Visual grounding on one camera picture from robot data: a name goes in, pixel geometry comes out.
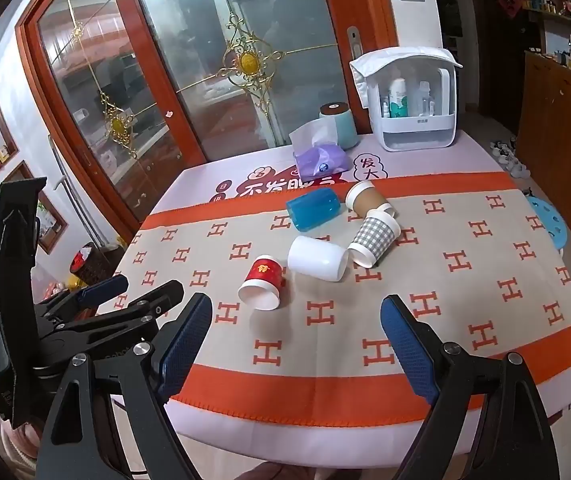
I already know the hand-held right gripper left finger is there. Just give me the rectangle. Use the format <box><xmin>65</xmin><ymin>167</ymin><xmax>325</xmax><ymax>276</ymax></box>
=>
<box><xmin>36</xmin><ymin>292</ymin><xmax>213</xmax><ymax>480</ymax></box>

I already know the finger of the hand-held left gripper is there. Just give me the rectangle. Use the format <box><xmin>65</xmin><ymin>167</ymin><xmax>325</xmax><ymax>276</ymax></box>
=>
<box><xmin>36</xmin><ymin>274</ymin><xmax>130</xmax><ymax>321</ymax></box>
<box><xmin>53</xmin><ymin>280</ymin><xmax>185</xmax><ymax>364</ymax></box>

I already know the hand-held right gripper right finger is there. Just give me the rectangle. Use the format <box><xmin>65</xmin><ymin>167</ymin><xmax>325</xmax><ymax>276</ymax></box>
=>
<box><xmin>379</xmin><ymin>295</ymin><xmax>561</xmax><ymax>480</ymax></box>

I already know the red paper cup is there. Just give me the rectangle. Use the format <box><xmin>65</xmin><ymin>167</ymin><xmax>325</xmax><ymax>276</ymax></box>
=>
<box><xmin>238</xmin><ymin>255</ymin><xmax>285</xmax><ymax>310</ymax></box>

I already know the grey checked paper cup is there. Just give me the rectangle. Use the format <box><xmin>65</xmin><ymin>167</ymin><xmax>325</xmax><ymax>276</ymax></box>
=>
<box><xmin>347</xmin><ymin>209</ymin><xmax>402</xmax><ymax>268</ymax></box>

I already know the white plastic cup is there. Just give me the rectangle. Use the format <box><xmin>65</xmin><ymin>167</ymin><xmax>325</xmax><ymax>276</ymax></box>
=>
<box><xmin>287</xmin><ymin>235</ymin><xmax>349</xmax><ymax>282</ymax></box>

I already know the brown paper cup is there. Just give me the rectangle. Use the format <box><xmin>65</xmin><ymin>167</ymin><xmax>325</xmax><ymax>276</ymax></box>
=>
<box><xmin>345</xmin><ymin>181</ymin><xmax>396</xmax><ymax>218</ymax></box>

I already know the blue plastic cup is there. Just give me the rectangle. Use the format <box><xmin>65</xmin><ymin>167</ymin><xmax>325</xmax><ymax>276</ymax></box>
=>
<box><xmin>285</xmin><ymin>188</ymin><xmax>341</xmax><ymax>233</ymax></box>

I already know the dark woven basket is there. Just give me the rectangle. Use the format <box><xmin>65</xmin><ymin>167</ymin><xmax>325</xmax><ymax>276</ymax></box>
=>
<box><xmin>69</xmin><ymin>242</ymin><xmax>126</xmax><ymax>286</ymax></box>

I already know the orange patterned blanket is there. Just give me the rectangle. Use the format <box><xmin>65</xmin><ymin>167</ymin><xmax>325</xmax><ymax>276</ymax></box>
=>
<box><xmin>96</xmin><ymin>171</ymin><xmax>571</xmax><ymax>413</ymax></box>

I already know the blue plastic stool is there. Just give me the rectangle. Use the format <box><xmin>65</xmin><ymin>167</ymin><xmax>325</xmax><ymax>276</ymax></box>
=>
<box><xmin>524</xmin><ymin>195</ymin><xmax>566</xmax><ymax>253</ymax></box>

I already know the purple tissue pack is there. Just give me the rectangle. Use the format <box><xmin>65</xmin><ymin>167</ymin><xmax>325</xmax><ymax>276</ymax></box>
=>
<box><xmin>289</xmin><ymin>121</ymin><xmax>352</xmax><ymax>181</ymax></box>

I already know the white storage box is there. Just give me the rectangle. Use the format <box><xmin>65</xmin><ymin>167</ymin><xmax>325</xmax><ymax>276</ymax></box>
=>
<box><xmin>349</xmin><ymin>46</ymin><xmax>464</xmax><ymax>153</ymax></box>

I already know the teal cylinder container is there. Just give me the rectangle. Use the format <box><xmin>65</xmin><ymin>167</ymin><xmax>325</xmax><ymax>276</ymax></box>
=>
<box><xmin>319</xmin><ymin>102</ymin><xmax>359</xmax><ymax>151</ymax></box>

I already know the wooden glass sliding door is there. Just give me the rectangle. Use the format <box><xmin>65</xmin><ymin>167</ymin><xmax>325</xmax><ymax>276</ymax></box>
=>
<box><xmin>16</xmin><ymin>0</ymin><xmax>399</xmax><ymax>246</ymax></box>

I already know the clear plastic bottle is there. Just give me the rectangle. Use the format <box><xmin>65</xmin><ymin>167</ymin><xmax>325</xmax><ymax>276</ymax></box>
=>
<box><xmin>415</xmin><ymin>81</ymin><xmax>436</xmax><ymax>117</ymax></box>

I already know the white bottle teal label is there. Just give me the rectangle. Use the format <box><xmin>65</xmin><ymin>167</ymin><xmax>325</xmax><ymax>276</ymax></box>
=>
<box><xmin>388</xmin><ymin>78</ymin><xmax>411</xmax><ymax>117</ymax></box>

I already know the wooden cabinet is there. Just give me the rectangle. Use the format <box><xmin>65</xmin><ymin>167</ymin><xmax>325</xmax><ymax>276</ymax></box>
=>
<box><xmin>518</xmin><ymin>0</ymin><xmax>571</xmax><ymax>271</ymax></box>

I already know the wooden wall shelf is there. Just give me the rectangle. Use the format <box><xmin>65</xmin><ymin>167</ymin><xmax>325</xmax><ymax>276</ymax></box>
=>
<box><xmin>510</xmin><ymin>0</ymin><xmax>571</xmax><ymax>78</ymax></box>

